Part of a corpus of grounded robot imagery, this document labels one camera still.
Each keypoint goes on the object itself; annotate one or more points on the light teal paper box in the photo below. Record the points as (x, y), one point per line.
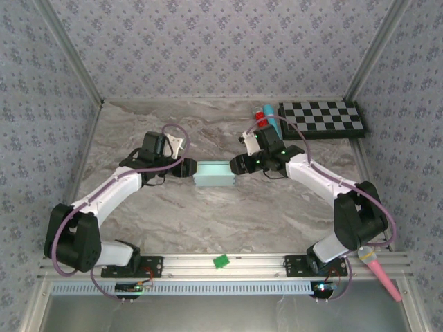
(214, 174)

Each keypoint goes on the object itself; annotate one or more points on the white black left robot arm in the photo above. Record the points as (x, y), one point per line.
(110, 193)

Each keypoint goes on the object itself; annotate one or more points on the light blue cylinder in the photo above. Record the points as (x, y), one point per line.
(271, 117)

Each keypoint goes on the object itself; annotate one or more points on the black white checkerboard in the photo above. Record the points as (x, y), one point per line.
(322, 119)

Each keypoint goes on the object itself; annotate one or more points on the small green block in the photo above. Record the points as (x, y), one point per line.
(221, 261)

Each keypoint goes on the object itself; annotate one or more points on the small circuit board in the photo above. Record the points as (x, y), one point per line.
(323, 287)
(128, 287)

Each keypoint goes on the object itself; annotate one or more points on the pink toy microphone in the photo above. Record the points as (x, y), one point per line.
(380, 276)

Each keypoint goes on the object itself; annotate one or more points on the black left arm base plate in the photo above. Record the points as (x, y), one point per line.
(152, 266)

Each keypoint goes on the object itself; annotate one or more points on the aluminium mounting rail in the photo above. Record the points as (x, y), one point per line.
(249, 264)

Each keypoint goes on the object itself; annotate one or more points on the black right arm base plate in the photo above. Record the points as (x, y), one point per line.
(294, 266)

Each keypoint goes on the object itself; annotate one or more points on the aluminium frame post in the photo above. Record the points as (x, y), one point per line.
(377, 52)
(69, 52)

